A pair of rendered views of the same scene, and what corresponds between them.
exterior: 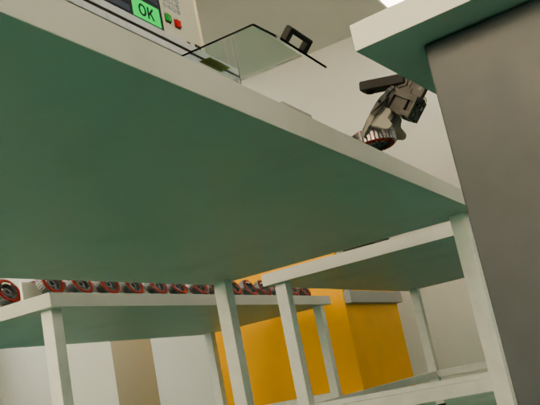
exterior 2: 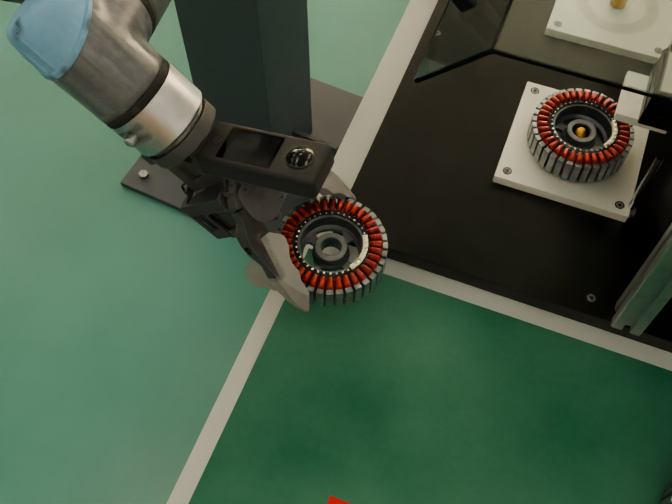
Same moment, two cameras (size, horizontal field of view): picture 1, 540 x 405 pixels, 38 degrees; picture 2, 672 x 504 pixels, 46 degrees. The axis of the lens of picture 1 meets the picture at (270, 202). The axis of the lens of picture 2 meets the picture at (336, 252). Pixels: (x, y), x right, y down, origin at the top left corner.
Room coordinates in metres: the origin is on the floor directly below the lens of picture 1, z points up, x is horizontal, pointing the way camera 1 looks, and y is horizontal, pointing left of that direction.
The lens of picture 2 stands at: (2.19, -0.30, 1.50)
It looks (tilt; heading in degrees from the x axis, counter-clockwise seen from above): 60 degrees down; 175
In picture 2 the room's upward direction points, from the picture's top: straight up
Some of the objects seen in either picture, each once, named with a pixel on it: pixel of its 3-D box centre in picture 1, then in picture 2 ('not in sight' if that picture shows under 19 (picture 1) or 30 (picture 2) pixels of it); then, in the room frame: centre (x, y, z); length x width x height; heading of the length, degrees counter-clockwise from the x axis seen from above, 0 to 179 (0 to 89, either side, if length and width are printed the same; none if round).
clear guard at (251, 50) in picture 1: (242, 67); (649, 9); (1.72, 0.00, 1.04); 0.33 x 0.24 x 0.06; 63
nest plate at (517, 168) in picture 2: not in sight; (574, 148); (1.66, 0.02, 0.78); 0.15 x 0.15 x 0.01; 63
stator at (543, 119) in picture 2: not in sight; (579, 134); (1.66, 0.02, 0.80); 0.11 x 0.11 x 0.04
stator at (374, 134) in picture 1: (372, 141); (330, 250); (1.80, -0.27, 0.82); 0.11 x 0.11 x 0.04
